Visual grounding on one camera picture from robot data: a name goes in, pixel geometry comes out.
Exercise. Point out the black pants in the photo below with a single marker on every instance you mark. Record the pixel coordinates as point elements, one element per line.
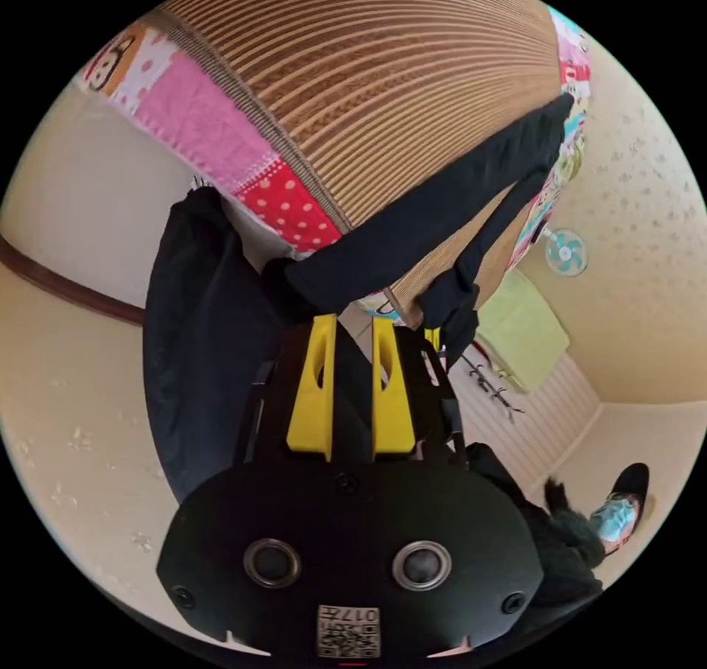
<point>204,348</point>

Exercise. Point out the teal fan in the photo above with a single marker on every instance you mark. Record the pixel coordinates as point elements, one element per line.
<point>566,252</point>

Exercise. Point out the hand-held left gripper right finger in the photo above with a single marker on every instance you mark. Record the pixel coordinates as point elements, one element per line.
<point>392,415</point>

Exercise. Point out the person's body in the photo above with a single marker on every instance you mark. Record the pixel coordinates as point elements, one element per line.
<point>563,547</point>

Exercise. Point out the green curtain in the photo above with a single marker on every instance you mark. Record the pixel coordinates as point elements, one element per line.
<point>527,332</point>

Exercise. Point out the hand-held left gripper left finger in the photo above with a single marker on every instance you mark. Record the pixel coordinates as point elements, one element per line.
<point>312,404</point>

